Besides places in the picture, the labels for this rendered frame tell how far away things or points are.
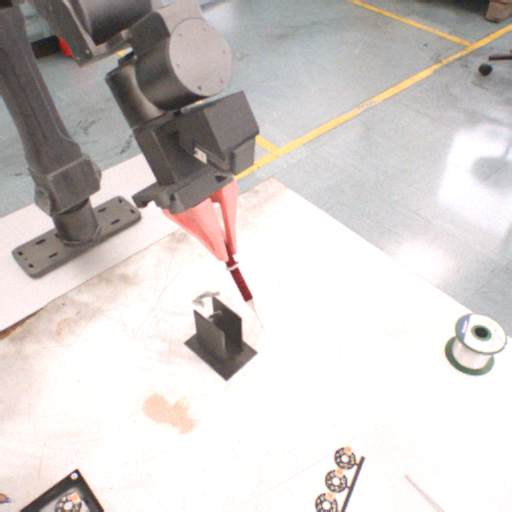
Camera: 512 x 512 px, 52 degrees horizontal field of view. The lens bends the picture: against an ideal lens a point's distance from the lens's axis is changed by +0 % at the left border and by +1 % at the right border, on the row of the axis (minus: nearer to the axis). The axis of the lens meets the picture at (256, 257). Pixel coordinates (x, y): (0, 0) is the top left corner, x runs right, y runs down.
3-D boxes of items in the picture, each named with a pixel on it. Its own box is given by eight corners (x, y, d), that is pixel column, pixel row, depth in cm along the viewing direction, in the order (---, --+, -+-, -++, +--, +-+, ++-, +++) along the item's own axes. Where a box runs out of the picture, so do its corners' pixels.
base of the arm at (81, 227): (136, 180, 81) (111, 160, 84) (14, 242, 71) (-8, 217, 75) (144, 218, 87) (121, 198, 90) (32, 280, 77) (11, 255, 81)
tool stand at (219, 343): (229, 345, 74) (194, 281, 70) (272, 357, 66) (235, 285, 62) (199, 371, 71) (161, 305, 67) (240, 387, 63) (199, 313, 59)
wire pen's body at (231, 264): (249, 294, 56) (205, 205, 53) (258, 295, 55) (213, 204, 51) (239, 302, 56) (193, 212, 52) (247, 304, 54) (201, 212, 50)
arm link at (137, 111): (209, 106, 47) (174, 29, 44) (160, 132, 44) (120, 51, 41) (171, 120, 52) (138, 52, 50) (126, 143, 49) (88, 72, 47)
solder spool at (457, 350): (468, 328, 71) (480, 305, 67) (504, 362, 67) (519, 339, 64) (434, 347, 69) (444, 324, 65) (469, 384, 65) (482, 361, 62)
